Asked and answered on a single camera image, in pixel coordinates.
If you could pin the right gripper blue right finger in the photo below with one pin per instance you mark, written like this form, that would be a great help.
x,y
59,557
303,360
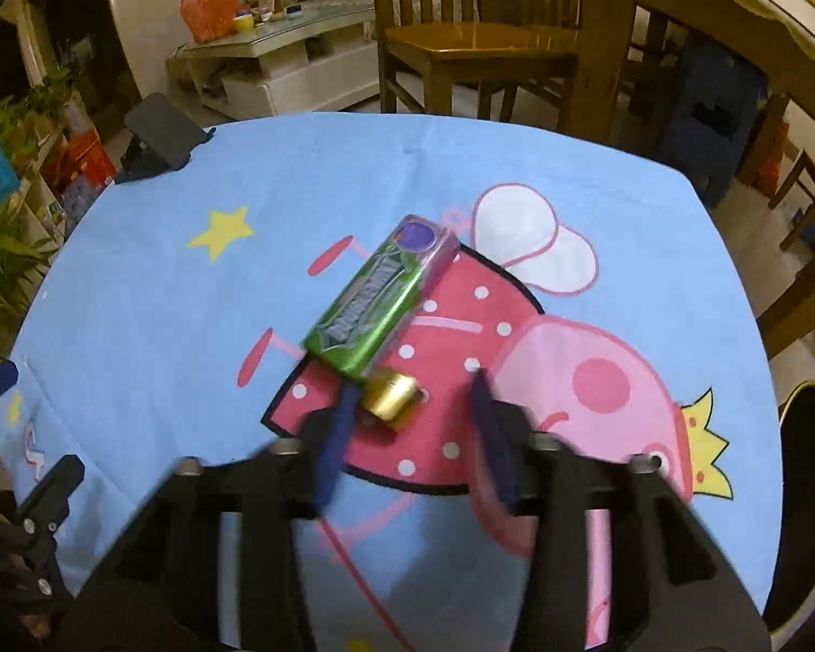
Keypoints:
x,y
671,587

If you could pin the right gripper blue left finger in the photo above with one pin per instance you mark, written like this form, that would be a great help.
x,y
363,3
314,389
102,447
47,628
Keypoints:
x,y
158,586

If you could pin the small gold cap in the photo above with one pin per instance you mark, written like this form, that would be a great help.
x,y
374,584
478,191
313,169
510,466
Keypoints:
x,y
391,397

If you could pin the green Doublemint gum box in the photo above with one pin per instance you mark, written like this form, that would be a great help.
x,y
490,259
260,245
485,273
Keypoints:
x,y
382,297

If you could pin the black round trash bin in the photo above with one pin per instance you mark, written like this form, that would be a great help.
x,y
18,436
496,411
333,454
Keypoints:
x,y
790,608

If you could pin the green potted plant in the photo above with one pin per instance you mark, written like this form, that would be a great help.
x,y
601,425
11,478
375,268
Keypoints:
x,y
30,128

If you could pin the red box on shelf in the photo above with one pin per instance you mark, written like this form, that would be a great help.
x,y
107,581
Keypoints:
x,y
78,170

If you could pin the black phone stand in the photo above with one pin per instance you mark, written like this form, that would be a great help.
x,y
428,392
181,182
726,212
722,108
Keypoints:
x,y
163,139

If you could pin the small wooden stool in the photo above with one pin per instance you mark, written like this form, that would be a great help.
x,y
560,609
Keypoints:
x,y
802,177

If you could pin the orange plastic bag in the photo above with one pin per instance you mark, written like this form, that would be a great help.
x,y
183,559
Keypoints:
x,y
209,20

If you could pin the white tv cabinet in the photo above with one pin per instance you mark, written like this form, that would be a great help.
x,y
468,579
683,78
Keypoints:
x,y
321,57

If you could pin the blue plastic stool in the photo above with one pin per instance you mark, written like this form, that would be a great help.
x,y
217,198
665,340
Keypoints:
x,y
707,113

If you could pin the near wooden chair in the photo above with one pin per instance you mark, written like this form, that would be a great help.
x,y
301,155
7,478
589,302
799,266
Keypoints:
x,y
428,47

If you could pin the wooden dining table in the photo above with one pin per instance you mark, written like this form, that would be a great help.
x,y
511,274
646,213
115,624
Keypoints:
x,y
758,30

